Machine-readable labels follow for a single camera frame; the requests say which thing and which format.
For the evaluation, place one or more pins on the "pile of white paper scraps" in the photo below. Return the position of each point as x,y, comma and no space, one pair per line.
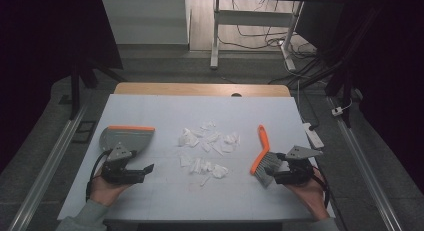
203,166

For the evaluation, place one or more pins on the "wooden table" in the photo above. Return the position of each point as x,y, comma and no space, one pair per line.
200,89

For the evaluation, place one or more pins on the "dark curtain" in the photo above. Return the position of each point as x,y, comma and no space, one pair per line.
40,57
393,74

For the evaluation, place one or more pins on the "white desk frame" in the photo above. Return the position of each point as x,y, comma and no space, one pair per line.
253,18

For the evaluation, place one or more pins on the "white cabinet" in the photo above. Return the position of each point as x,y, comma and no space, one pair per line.
146,21

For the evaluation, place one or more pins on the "black stand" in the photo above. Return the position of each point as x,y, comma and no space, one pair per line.
75,91
340,77

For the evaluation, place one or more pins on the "small white adapter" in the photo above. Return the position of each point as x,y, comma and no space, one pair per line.
337,111

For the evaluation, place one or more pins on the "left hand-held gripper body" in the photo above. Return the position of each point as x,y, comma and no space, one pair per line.
115,171

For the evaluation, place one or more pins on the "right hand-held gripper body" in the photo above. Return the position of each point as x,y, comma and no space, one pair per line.
300,169

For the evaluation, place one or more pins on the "grey dustpan with orange edge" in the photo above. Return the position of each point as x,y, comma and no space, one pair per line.
130,137

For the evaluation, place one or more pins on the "white power strip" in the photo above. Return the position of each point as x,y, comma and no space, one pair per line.
313,137

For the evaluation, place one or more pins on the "person's left hand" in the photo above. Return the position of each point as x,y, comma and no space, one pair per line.
103,191

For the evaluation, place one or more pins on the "aluminium rail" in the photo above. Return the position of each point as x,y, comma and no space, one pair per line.
366,164
50,164

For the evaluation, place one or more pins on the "white table board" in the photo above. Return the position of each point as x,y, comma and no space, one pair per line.
200,201

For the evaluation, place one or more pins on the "person's right hand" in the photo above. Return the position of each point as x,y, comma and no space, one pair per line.
313,197

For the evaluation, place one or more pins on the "black floor frame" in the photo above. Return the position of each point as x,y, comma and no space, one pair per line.
85,131

